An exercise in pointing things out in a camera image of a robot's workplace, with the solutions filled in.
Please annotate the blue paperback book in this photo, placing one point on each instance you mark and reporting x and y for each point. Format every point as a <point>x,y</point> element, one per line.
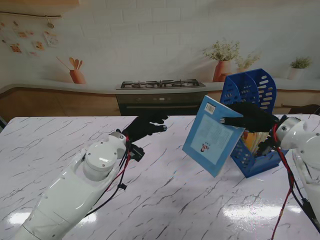
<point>212,140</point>

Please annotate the blue perforated plastic file rack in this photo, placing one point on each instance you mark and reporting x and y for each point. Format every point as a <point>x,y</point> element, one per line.
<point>237,87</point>

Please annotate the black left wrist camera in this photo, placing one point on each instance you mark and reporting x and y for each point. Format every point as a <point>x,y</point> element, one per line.
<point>137,152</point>

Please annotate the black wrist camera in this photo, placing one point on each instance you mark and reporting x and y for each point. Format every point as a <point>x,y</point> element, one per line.
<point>266,146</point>
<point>137,152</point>

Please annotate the yellow and white paperback book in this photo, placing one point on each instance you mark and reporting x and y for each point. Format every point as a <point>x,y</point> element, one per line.
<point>252,142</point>

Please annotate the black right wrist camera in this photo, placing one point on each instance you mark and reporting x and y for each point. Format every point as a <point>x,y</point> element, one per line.
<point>266,146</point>

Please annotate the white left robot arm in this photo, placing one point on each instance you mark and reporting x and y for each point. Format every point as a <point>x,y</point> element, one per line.
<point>75,190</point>

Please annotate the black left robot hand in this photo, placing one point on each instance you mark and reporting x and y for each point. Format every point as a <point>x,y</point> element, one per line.
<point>142,127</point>

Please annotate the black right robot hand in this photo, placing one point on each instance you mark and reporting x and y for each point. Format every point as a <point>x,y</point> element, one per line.
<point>255,118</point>

